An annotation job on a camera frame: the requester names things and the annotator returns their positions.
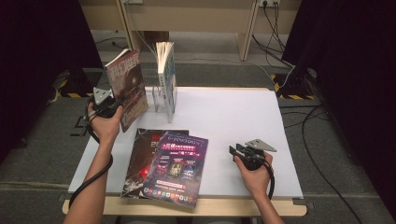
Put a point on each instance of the white wall socket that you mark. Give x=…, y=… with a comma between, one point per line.
x=269, y=2

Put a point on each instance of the black curtain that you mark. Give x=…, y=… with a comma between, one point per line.
x=37, y=62
x=358, y=77

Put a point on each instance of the clear acrylic magazine rack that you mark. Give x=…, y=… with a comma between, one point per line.
x=157, y=99

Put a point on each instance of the dark magazine with red patch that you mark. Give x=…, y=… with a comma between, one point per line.
x=140, y=155

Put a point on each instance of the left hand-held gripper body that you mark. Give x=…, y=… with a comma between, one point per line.
x=104, y=107

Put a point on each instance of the person's left hand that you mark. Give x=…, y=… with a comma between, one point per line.
x=106, y=129

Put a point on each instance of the beige wooden desk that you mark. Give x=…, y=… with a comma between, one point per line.
x=193, y=15

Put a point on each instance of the black stand base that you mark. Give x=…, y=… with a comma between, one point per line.
x=295, y=84
x=81, y=81

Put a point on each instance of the white table cover sheet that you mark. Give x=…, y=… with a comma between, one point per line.
x=230, y=124

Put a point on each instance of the light wooden table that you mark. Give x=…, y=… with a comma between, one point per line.
x=218, y=208

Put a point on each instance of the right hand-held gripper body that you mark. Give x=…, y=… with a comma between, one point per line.
x=253, y=157

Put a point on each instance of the yellow black hazard tape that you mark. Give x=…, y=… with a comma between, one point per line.
x=295, y=97
x=74, y=95

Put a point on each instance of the purple magazine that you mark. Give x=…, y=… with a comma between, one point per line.
x=176, y=165

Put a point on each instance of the thick white magazine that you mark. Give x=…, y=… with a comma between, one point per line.
x=162, y=59

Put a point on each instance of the dark red glossy magazine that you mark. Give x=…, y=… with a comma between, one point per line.
x=130, y=87

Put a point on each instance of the person's right hand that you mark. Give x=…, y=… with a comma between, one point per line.
x=255, y=182

